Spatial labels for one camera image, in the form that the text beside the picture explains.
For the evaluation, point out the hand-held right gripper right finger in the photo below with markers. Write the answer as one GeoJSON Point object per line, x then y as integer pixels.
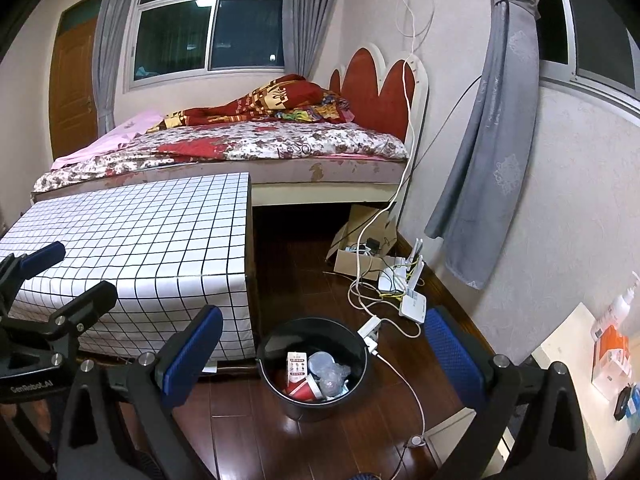
{"type": "Point", "coordinates": [450, 355]}

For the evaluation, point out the red white headboard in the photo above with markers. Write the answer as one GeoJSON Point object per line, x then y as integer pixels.
{"type": "Point", "coordinates": [370, 95]}

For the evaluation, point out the white framed window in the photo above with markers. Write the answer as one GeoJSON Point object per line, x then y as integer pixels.
{"type": "Point", "coordinates": [590, 25]}
{"type": "Point", "coordinates": [200, 30]}

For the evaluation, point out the black power adapter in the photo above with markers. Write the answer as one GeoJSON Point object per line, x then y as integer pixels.
{"type": "Point", "coordinates": [372, 245]}

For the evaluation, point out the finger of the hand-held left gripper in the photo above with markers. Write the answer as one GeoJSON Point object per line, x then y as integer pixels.
{"type": "Point", "coordinates": [42, 256]}
{"type": "Point", "coordinates": [90, 302]}

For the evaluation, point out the black round object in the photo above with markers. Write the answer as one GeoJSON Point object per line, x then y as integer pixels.
{"type": "Point", "coordinates": [622, 402]}

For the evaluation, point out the clear plastic bag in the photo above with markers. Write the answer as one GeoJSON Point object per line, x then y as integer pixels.
{"type": "Point", "coordinates": [332, 377]}

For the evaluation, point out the pink cloth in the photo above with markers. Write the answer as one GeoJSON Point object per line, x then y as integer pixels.
{"type": "Point", "coordinates": [125, 132]}

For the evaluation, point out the black trash bin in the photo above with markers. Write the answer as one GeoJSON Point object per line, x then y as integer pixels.
{"type": "Point", "coordinates": [280, 405]}

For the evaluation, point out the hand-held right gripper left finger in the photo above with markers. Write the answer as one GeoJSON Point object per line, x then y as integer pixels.
{"type": "Point", "coordinates": [192, 347]}

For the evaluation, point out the tied grey curtain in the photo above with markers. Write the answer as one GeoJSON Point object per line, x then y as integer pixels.
{"type": "Point", "coordinates": [495, 135]}

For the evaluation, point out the white pump bottle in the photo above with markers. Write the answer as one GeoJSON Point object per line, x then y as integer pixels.
{"type": "Point", "coordinates": [620, 305]}

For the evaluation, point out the white desk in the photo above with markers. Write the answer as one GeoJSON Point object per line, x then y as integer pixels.
{"type": "Point", "coordinates": [565, 350]}

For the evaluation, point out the red white small carton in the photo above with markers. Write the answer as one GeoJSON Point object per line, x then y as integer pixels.
{"type": "Point", "coordinates": [297, 365]}

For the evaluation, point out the bed with floral blanket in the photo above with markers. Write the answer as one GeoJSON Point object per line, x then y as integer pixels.
{"type": "Point", "coordinates": [300, 140]}

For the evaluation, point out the white power adapter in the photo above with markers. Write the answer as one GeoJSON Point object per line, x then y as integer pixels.
{"type": "Point", "coordinates": [370, 332]}

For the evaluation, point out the red printed blanket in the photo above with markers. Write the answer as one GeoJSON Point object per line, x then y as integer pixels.
{"type": "Point", "coordinates": [270, 100]}

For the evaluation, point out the flat white router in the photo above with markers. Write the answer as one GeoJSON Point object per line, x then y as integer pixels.
{"type": "Point", "coordinates": [412, 305]}

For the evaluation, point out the orange box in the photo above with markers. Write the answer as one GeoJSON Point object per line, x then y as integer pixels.
{"type": "Point", "coordinates": [612, 355]}

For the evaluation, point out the white router with antennas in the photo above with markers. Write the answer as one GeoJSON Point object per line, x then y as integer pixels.
{"type": "Point", "coordinates": [395, 275]}

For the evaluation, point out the colourful pillow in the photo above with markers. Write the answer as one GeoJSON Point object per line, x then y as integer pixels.
{"type": "Point", "coordinates": [325, 109]}

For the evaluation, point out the white checked tablecloth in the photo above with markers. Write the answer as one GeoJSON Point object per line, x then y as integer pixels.
{"type": "Point", "coordinates": [150, 240]}

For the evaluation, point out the brown wooden door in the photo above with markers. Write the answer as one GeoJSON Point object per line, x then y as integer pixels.
{"type": "Point", "coordinates": [72, 90]}

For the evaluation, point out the red paper cup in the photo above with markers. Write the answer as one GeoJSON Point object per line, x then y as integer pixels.
{"type": "Point", "coordinates": [302, 391]}

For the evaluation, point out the cardboard box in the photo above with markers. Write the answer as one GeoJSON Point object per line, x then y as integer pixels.
{"type": "Point", "coordinates": [350, 260]}

